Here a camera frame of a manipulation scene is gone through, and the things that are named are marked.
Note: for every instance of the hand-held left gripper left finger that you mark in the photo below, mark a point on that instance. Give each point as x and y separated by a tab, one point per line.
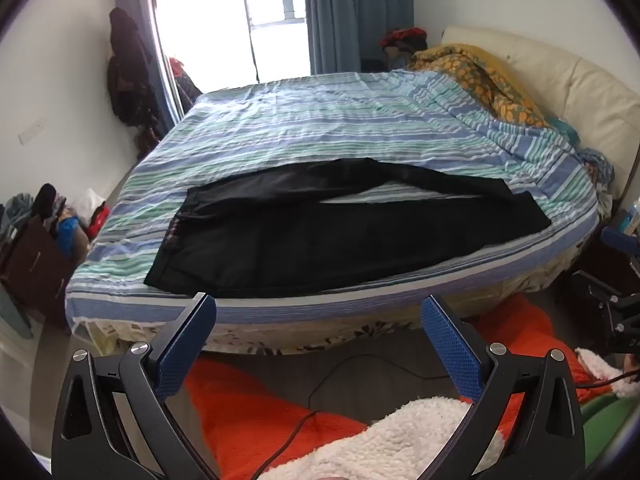
182	347

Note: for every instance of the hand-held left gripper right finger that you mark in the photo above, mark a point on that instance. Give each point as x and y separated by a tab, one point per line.
452	347

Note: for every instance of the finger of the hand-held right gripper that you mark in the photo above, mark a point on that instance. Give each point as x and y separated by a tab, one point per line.
620	247
607	300

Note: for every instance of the black pants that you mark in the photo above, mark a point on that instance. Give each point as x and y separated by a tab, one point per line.
300	240

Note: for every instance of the light blue bottle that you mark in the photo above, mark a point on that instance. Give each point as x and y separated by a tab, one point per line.
631	217

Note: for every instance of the orange fleece-lined blanket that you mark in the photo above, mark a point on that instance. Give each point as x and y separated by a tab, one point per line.
240	420

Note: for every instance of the patterned bed skirt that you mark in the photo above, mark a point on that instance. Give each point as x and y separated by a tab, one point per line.
300	336

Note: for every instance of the green cloth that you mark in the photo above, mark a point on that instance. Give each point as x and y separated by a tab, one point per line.
610	425

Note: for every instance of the red bag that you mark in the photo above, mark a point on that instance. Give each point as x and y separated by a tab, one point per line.
98	220

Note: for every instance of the cream padded headboard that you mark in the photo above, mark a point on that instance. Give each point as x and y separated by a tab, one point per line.
575	90

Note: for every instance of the brown cabinet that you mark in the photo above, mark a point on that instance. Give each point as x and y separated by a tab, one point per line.
35	270

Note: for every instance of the white plastic bag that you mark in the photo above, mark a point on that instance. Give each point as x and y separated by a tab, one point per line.
87	202

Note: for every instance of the mixed clothes pile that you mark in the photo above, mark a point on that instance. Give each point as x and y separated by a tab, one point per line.
50	210

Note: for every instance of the yellow floral blanket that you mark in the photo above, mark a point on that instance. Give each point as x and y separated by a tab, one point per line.
465	75

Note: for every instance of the striped bed sheet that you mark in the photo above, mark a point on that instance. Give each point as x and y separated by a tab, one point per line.
325	125

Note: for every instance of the red patterned clothes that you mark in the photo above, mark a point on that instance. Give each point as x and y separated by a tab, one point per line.
182	85

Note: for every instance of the dark hanging clothes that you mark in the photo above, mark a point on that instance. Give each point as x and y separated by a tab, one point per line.
130	75

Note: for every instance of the dark clothes pile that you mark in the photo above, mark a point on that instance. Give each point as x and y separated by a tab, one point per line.
402	40

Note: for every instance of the window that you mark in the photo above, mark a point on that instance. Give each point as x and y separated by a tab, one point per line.
215	25

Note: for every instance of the blue curtain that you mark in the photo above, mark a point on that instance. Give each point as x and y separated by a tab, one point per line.
355	15

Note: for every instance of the white wall switch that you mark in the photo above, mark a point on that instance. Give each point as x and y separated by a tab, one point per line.
32	130

